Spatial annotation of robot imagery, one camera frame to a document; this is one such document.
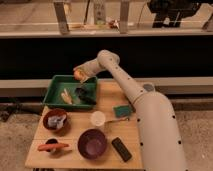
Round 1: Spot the grey-blue cup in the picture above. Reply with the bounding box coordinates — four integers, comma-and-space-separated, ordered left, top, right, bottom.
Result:
143, 83, 155, 92

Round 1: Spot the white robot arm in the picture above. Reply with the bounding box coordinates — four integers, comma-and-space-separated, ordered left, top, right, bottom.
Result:
73, 50, 188, 171

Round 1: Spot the orange carrot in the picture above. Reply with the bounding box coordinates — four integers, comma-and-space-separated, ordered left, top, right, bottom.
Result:
37, 143, 69, 151

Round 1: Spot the white cup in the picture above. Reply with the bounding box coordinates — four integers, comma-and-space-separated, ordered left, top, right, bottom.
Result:
90, 111, 106, 127

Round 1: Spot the metal spoon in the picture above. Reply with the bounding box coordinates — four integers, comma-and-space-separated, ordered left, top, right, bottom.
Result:
105, 117, 130, 125

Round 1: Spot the left metal post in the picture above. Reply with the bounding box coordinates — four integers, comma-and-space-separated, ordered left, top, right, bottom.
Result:
53, 0, 69, 34

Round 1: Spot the black remote control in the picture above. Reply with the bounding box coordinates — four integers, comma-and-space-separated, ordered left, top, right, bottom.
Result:
111, 137, 132, 162

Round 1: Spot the orange-red apple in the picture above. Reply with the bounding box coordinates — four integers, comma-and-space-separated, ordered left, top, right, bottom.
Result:
74, 70, 84, 81

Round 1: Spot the black brush in tray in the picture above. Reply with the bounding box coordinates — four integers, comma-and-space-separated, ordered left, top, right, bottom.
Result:
75, 87, 96, 105

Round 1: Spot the metal post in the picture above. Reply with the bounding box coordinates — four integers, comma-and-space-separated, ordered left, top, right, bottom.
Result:
53, 0, 69, 34
119, 0, 130, 34

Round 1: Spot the green plastic tray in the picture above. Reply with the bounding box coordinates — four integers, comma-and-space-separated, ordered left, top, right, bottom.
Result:
43, 75, 97, 110

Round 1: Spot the purple bowl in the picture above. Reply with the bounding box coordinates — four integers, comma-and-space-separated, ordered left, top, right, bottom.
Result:
78, 129, 107, 160

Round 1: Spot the crumpled white cloth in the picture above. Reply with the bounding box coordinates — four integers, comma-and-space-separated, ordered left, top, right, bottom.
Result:
47, 115, 66, 130

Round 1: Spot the green sponge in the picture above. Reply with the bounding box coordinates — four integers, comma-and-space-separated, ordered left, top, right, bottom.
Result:
113, 105, 132, 118

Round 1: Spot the small dark bowl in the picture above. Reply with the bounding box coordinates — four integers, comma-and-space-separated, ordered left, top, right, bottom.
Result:
45, 138, 58, 153

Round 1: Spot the dark red bowl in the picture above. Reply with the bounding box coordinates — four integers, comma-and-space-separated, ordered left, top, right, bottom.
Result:
43, 108, 68, 132

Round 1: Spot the right metal post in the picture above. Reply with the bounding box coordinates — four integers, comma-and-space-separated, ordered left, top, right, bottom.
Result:
119, 0, 130, 34

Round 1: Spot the black machine in background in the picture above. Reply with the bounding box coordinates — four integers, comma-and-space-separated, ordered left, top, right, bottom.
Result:
147, 0, 201, 28

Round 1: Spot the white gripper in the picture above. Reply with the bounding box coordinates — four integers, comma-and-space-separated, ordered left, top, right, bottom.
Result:
73, 59, 102, 83

